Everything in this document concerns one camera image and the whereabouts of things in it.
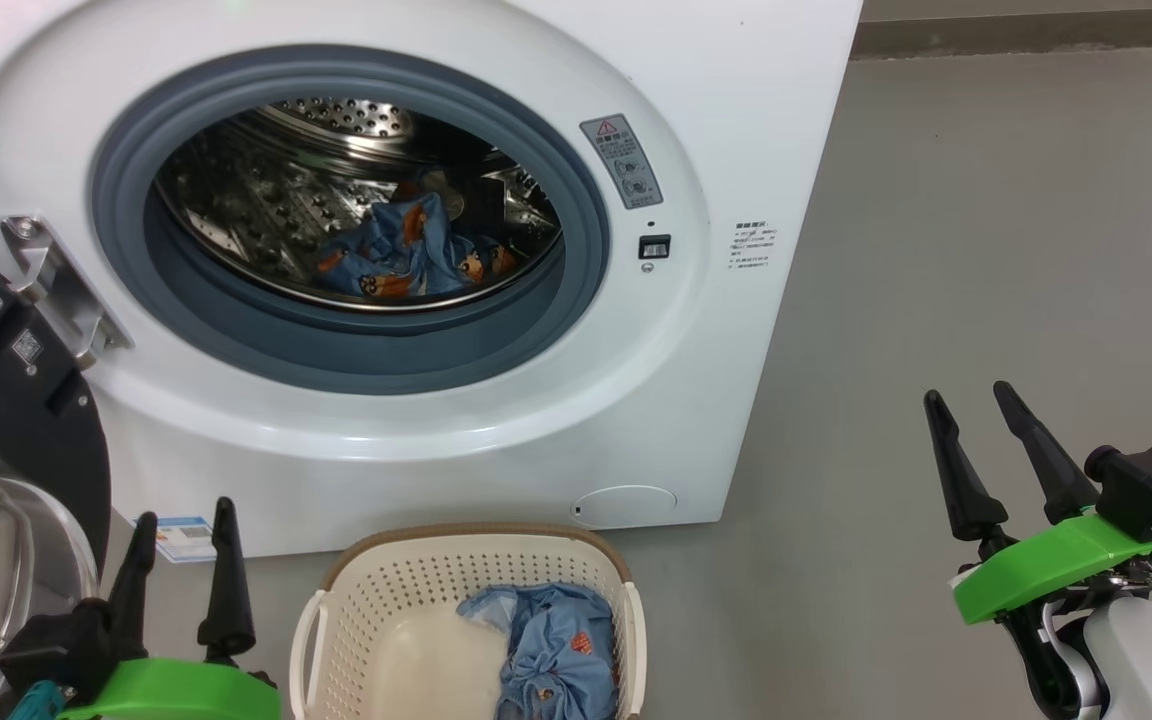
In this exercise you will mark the blue knotted printed garment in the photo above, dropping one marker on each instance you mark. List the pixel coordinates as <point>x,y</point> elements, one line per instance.
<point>556,650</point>

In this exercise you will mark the cream perforated laundry basket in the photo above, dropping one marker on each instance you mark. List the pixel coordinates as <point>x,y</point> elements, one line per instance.
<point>356,620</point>

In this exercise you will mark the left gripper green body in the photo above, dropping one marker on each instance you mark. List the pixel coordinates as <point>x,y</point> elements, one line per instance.
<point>176,695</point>

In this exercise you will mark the blue garment with truck print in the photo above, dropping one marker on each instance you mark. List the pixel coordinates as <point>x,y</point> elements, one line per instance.
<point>396,250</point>

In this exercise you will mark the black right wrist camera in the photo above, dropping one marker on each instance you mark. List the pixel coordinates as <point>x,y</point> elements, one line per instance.
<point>1146,485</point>

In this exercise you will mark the white front-load washing machine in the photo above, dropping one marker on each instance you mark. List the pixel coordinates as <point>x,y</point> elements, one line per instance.
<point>716,300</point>

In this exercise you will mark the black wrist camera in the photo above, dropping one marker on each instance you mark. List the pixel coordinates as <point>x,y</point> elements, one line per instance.
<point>46,650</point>
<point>1146,485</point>

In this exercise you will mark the black door latch socket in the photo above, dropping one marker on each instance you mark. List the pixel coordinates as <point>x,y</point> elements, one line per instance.
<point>655,247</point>

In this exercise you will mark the round drain filter cover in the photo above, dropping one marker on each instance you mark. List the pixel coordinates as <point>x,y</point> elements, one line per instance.
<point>626,507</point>

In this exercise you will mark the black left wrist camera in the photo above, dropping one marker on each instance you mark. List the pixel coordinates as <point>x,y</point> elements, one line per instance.
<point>46,650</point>

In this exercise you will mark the metal door hinge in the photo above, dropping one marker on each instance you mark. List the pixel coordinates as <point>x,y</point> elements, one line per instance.
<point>61,285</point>

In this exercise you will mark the grey rubber door gasket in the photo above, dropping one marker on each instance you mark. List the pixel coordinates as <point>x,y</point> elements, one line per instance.
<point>336,350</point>

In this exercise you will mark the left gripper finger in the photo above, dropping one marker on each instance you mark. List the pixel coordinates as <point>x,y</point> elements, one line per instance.
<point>228,600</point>
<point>131,600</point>

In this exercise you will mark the blue energy label sticker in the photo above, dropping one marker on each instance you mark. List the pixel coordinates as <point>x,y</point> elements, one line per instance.
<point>184,538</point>

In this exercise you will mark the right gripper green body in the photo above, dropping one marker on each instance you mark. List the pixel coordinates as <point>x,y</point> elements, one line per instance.
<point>1046,570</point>

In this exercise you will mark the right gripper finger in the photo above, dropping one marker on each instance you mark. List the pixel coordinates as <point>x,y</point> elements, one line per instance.
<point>1056,475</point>
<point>966,500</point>

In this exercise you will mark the perforated steel washer drum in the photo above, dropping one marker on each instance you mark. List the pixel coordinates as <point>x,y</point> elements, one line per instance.
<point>256,200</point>

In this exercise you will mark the grey warning sticker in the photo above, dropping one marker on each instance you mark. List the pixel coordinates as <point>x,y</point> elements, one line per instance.
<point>621,160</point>

